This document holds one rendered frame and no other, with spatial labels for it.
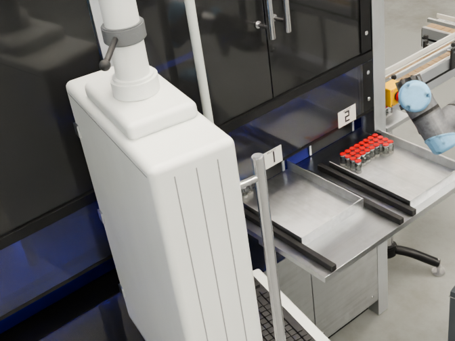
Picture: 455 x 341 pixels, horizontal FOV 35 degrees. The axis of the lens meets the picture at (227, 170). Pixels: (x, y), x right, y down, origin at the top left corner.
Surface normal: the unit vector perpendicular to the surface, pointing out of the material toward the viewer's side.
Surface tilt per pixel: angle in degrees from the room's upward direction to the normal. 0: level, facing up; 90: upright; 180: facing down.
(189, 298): 90
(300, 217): 0
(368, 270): 90
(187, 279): 90
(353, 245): 0
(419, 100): 63
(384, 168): 0
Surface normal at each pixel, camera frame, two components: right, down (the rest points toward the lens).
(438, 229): -0.13, -0.83
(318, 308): 0.62, 0.36
